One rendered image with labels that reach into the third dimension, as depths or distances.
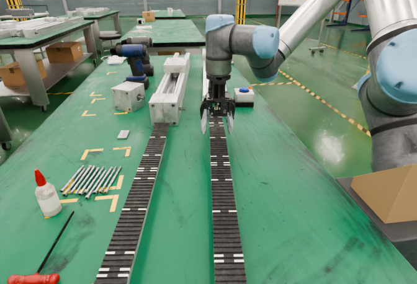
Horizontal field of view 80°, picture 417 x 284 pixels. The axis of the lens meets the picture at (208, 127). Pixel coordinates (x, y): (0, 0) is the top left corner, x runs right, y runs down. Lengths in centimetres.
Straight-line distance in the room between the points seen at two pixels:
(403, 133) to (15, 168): 98
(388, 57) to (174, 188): 53
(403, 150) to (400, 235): 17
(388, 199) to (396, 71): 27
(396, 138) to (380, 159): 5
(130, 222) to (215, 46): 46
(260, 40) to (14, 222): 68
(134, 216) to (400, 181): 53
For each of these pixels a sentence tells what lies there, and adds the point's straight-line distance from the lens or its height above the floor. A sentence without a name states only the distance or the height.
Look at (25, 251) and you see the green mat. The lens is 64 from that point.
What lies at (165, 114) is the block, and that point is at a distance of 92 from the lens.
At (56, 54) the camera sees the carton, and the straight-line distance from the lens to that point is 483.
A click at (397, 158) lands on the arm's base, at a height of 92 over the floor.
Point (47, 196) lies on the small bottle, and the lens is 64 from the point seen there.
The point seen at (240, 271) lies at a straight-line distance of 47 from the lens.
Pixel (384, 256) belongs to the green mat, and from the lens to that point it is 62.
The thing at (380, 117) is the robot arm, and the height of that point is 97.
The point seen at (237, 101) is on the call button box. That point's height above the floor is 81.
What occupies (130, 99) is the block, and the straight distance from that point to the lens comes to 106.
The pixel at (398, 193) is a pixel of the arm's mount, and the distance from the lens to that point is 64.
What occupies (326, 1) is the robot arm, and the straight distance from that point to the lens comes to 84.
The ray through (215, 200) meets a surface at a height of 81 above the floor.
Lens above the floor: 121
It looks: 28 degrees down
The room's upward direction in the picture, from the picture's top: straight up
